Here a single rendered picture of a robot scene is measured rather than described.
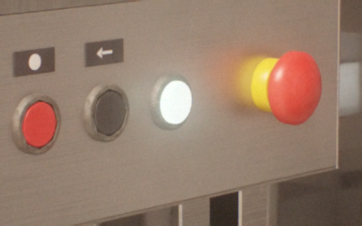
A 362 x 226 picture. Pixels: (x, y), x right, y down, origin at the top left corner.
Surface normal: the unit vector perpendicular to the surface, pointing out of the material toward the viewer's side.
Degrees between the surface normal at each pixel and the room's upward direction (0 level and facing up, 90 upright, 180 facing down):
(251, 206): 90
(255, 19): 90
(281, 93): 93
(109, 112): 90
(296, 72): 68
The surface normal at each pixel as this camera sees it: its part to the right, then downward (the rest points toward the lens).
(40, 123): 0.74, 0.11
